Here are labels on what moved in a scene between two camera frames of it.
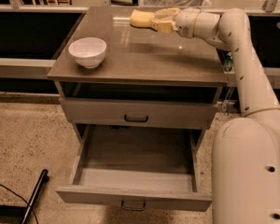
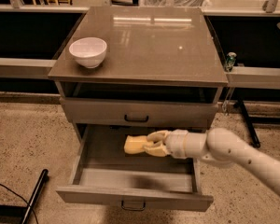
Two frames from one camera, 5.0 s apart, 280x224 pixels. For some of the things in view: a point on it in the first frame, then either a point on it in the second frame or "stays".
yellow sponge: x=142 y=19 -> x=134 y=144
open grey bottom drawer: x=134 y=166 stays
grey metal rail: x=21 y=67 stays
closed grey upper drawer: x=136 y=114 stays
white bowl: x=88 y=51 stays
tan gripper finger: x=167 y=14 -> x=158 y=135
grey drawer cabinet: x=145 y=99 stays
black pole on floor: x=41 y=183 stays
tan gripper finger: x=164 y=24 -> x=159 y=150
